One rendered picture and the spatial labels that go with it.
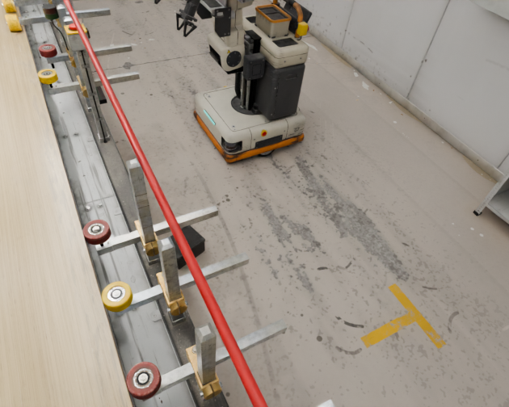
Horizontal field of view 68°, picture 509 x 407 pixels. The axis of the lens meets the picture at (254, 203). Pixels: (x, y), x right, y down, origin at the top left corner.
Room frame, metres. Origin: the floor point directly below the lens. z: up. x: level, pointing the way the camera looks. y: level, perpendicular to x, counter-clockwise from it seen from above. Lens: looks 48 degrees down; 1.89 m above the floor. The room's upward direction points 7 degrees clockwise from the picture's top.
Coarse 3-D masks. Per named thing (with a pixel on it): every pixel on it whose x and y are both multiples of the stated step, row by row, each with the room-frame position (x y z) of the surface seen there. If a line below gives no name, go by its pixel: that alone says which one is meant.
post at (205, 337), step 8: (200, 328) 0.33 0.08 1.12; (208, 328) 0.33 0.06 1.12; (200, 336) 0.32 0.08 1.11; (208, 336) 0.32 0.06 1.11; (216, 336) 0.32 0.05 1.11; (200, 344) 0.31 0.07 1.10; (208, 344) 0.31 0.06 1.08; (200, 352) 0.31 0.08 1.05; (208, 352) 0.31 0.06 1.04; (200, 360) 0.31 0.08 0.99; (208, 360) 0.31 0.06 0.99; (200, 368) 0.31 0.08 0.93; (208, 368) 0.31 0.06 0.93; (200, 376) 0.32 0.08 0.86; (208, 376) 0.31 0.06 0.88
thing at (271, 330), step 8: (280, 320) 0.51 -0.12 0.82; (264, 328) 0.48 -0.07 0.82; (272, 328) 0.49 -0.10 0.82; (280, 328) 0.49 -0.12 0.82; (248, 336) 0.45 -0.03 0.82; (256, 336) 0.46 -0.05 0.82; (264, 336) 0.46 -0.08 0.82; (272, 336) 0.47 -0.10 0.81; (240, 344) 0.43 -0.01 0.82; (248, 344) 0.43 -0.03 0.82; (256, 344) 0.44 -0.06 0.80; (216, 352) 0.40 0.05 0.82; (224, 352) 0.40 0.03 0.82; (216, 360) 0.37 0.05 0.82; (224, 360) 0.38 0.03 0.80; (184, 368) 0.34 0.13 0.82; (192, 368) 0.35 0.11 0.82; (168, 376) 0.32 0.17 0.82; (176, 376) 0.32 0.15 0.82; (184, 376) 0.32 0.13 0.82; (192, 376) 0.33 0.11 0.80; (168, 384) 0.30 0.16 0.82; (176, 384) 0.31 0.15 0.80; (160, 392) 0.28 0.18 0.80; (144, 400) 0.26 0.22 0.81
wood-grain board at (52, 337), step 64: (0, 0) 2.26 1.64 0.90; (0, 64) 1.58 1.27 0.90; (0, 128) 1.12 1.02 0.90; (0, 192) 0.81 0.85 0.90; (64, 192) 0.84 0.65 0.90; (0, 256) 0.57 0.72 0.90; (64, 256) 0.59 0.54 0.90; (0, 320) 0.38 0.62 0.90; (64, 320) 0.40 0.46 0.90; (0, 384) 0.23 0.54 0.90; (64, 384) 0.25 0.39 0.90
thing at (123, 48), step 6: (96, 48) 1.90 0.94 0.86; (102, 48) 1.91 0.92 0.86; (108, 48) 1.92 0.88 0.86; (114, 48) 1.93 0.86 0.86; (120, 48) 1.95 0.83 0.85; (126, 48) 1.97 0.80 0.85; (60, 54) 1.80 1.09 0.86; (66, 54) 1.81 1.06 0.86; (96, 54) 1.88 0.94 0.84; (102, 54) 1.90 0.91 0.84; (108, 54) 1.91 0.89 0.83; (48, 60) 1.75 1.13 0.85; (54, 60) 1.77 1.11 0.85; (60, 60) 1.78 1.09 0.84; (66, 60) 1.80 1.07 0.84
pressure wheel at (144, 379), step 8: (136, 368) 0.30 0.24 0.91; (144, 368) 0.30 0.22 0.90; (152, 368) 0.31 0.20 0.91; (128, 376) 0.28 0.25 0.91; (136, 376) 0.28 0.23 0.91; (144, 376) 0.28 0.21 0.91; (152, 376) 0.29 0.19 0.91; (160, 376) 0.29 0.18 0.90; (128, 384) 0.26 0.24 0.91; (136, 384) 0.27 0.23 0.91; (144, 384) 0.27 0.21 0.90; (152, 384) 0.27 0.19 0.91; (160, 384) 0.28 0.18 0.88; (136, 392) 0.25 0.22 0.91; (144, 392) 0.25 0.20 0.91; (152, 392) 0.25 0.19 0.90
